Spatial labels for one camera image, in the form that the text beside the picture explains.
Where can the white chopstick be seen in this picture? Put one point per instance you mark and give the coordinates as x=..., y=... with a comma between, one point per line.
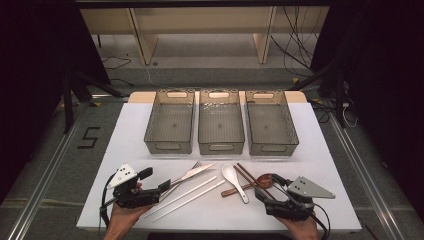
x=186, y=194
x=193, y=199

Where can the person's right hand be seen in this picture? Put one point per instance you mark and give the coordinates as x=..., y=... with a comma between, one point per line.
x=305, y=230

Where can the silver table knife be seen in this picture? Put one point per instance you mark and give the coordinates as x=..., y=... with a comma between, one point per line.
x=196, y=172

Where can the white table cover sheet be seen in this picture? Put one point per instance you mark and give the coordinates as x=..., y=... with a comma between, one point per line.
x=216, y=213

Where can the aluminium floor rail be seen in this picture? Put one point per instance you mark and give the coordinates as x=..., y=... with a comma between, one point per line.
x=50, y=173
x=366, y=173

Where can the brown chopstick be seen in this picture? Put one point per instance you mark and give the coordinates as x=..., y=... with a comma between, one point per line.
x=245, y=176
x=248, y=172

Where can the smoky clear plastic bin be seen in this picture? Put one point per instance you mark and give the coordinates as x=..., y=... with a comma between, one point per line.
x=170, y=128
x=270, y=128
x=220, y=128

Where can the brown wooden spoon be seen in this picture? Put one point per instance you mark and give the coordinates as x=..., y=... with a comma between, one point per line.
x=265, y=181

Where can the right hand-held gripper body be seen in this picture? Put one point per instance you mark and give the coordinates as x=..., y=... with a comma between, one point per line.
x=290, y=210

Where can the dark curtain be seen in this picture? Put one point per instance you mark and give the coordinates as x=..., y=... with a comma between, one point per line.
x=383, y=83
x=33, y=83

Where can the black metal stand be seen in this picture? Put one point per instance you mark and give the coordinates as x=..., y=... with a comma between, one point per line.
x=68, y=100
x=338, y=86

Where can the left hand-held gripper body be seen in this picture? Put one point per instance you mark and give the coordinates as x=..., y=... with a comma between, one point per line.
x=133, y=198

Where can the white ceramic spoon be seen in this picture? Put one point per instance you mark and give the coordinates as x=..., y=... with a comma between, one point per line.
x=233, y=180

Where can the beige wooden desk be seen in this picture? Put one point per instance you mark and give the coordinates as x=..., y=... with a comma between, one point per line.
x=200, y=20

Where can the silver fork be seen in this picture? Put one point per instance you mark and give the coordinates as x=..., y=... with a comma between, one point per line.
x=197, y=164

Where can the person's left hand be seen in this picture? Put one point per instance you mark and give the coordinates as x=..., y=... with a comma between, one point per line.
x=125, y=216

